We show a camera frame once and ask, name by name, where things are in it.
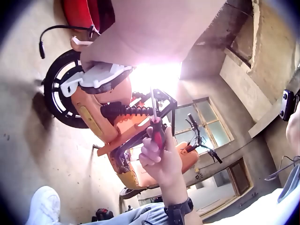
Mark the person's right hand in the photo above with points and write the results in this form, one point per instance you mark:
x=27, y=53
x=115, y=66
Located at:
x=167, y=164

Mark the person's left hand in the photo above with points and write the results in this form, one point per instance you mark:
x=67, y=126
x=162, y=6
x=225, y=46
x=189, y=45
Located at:
x=152, y=30

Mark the person's right thumb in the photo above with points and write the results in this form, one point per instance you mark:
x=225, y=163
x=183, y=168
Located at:
x=169, y=139

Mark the person's right fingers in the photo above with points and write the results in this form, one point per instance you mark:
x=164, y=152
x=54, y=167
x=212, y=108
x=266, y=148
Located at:
x=150, y=150

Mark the white plastic scooter cover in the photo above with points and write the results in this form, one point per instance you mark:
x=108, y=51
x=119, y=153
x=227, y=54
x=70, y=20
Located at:
x=98, y=78

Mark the green pane window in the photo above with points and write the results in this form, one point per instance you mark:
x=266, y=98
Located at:
x=206, y=121

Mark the black wrist band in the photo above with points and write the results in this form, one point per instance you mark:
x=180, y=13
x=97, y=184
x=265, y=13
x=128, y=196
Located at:
x=179, y=209

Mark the person's legs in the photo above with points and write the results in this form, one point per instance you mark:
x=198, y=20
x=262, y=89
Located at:
x=131, y=214

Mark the wooden framed doorway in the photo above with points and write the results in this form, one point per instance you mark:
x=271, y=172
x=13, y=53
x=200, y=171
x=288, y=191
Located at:
x=225, y=182

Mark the orange electric scooter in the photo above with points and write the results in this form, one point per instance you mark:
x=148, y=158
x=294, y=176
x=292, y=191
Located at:
x=91, y=110

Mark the red black power drill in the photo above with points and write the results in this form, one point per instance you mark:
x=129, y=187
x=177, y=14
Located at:
x=103, y=214

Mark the concrete framed window opening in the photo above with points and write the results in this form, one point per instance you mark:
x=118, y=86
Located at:
x=243, y=44

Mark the white plastic clip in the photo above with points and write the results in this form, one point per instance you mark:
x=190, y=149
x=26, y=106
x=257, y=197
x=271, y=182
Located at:
x=80, y=42

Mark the red scooter body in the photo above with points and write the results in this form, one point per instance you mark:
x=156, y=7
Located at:
x=82, y=13

